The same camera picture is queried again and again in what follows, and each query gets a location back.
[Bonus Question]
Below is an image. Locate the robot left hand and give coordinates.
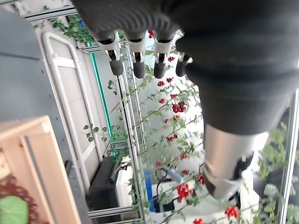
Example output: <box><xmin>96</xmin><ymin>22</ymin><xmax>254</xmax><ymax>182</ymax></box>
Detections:
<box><xmin>71</xmin><ymin>0</ymin><xmax>299</xmax><ymax>201</ymax></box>

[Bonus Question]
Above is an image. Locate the red woven basket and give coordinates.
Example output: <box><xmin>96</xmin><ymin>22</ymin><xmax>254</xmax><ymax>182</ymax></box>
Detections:
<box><xmin>0</xmin><ymin>175</ymin><xmax>39</xmax><ymax>224</ymax></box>

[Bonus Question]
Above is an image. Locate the red berry branch plant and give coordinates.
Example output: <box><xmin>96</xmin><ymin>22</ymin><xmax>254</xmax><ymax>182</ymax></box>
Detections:
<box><xmin>109</xmin><ymin>29</ymin><xmax>260</xmax><ymax>224</ymax></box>

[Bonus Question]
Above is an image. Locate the aluminium profile rack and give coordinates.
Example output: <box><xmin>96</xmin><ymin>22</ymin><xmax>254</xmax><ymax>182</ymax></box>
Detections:
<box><xmin>14</xmin><ymin>0</ymin><xmax>152</xmax><ymax>224</ymax></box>

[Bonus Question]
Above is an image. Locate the green led strip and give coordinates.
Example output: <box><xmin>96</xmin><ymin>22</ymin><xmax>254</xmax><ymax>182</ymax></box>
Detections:
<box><xmin>90</xmin><ymin>52</ymin><xmax>114</xmax><ymax>138</ymax></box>

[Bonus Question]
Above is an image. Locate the green ivy vine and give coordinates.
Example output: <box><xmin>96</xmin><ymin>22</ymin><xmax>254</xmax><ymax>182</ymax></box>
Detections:
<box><xmin>32</xmin><ymin>5</ymin><xmax>99</xmax><ymax>45</ymax></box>

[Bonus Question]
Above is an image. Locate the white plastic container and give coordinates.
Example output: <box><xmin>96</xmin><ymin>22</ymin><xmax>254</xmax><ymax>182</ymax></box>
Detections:
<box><xmin>114</xmin><ymin>164</ymin><xmax>136</xmax><ymax>208</ymax></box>

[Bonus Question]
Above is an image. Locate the black box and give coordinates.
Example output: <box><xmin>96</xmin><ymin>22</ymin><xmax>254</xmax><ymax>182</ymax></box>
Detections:
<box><xmin>88</xmin><ymin>155</ymin><xmax>122</xmax><ymax>210</ymax></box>

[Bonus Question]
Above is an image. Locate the light wooden table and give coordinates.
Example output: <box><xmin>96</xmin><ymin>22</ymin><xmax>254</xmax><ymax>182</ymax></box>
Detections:
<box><xmin>0</xmin><ymin>115</ymin><xmax>81</xmax><ymax>224</ymax></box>

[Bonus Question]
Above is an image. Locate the green fruit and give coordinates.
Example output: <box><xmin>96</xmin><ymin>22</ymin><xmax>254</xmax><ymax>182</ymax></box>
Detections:
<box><xmin>0</xmin><ymin>196</ymin><xmax>29</xmax><ymax>224</ymax></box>

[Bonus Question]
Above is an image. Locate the aluminium profile post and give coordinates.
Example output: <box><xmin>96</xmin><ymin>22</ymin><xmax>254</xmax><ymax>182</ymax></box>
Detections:
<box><xmin>277</xmin><ymin>88</ymin><xmax>299</xmax><ymax>224</ymax></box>

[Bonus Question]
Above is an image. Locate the black cable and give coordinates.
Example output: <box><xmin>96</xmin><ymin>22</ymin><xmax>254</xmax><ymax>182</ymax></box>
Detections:
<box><xmin>153</xmin><ymin>168</ymin><xmax>173</xmax><ymax>206</ymax></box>

